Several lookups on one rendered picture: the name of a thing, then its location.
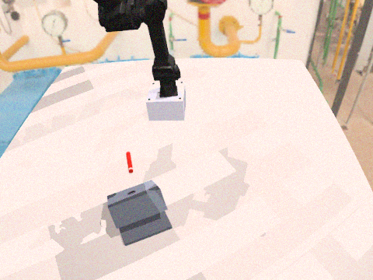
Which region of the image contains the red peg with white band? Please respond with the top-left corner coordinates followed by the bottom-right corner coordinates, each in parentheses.
top-left (127, 152), bottom-right (133, 173)

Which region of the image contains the grey metal panel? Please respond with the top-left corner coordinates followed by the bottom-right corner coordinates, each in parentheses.
top-left (106, 180), bottom-right (173, 246)

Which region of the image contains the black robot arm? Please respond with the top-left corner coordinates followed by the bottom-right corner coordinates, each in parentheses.
top-left (93, 0), bottom-right (181, 98)

